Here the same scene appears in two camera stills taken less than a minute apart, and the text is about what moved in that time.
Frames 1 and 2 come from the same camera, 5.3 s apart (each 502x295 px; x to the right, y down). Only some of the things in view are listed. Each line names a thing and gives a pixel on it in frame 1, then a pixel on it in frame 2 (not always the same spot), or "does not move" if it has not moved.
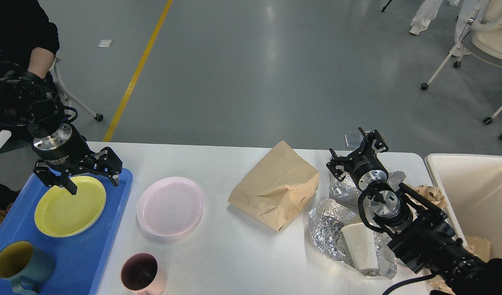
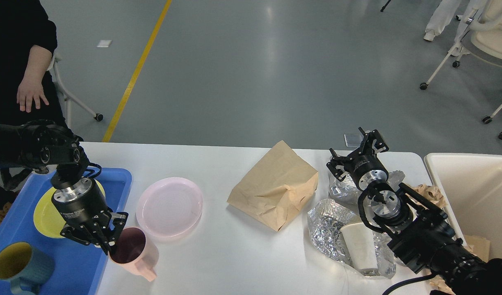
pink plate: x=169 y=206 does not move
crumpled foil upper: x=344 y=191 does not move
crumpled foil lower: x=326 y=218 does not move
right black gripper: x=366 y=166 does not move
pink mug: x=141 y=273 → x=133 y=251
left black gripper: x=63 y=150 → x=79 y=202
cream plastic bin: x=477 y=191 does not move
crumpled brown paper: x=432 y=194 does not move
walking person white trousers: x=427 y=12 → x=444 y=14
